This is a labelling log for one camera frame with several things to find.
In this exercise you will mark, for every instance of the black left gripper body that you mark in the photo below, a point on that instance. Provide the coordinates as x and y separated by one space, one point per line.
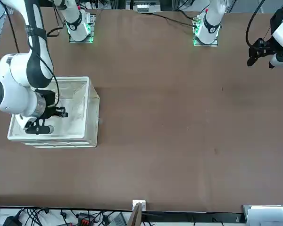
266 48

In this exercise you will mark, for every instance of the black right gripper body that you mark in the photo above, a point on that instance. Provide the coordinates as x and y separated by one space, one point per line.
51 106

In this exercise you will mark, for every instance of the white folding storage box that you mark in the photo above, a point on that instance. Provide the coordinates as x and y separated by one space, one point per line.
92 122

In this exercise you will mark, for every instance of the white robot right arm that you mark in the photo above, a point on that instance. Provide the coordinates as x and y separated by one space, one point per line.
14 89

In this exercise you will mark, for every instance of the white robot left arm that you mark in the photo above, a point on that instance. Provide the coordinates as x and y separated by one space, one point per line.
212 21

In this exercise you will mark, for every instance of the orange black connector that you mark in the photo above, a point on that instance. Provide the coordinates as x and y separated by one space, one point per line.
85 219

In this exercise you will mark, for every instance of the white power strip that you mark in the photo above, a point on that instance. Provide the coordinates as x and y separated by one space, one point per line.
145 8

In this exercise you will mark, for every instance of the large black power adapter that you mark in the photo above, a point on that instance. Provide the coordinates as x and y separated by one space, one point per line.
10 222

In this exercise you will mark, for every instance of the white flat tray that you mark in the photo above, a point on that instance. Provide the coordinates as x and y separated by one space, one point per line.
268 214

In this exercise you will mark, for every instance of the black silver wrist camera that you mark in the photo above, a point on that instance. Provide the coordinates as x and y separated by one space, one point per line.
41 129

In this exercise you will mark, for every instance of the aluminium profile post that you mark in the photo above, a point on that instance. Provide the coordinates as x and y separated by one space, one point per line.
135 216

